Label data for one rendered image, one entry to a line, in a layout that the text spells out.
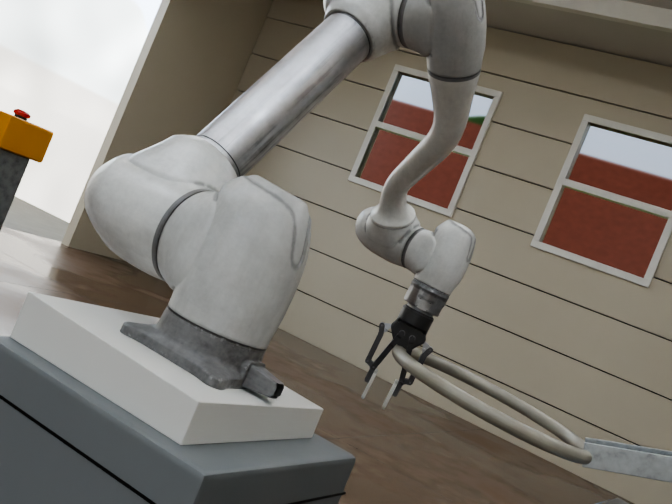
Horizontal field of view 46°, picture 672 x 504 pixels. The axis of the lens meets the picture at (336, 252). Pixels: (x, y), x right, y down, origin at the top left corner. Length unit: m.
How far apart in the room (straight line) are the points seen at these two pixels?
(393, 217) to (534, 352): 6.33
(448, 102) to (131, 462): 0.89
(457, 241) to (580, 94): 6.85
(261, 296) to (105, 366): 0.22
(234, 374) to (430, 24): 0.72
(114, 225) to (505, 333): 7.08
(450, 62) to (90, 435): 0.88
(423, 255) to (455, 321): 6.53
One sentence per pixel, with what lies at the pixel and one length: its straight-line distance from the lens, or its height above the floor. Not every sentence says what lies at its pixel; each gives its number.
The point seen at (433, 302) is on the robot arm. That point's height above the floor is 1.05.
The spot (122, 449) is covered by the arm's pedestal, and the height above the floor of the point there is 0.77.
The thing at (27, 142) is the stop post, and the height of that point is 1.03.
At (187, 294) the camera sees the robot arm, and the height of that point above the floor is 0.95.
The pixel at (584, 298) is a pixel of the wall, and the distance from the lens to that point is 7.99.
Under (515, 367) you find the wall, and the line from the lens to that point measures 8.06.
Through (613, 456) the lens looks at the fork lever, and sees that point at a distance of 1.74.
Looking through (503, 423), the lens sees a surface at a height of 0.89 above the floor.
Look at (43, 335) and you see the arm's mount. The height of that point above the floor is 0.83.
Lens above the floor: 1.08
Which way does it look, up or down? level
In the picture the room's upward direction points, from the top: 23 degrees clockwise
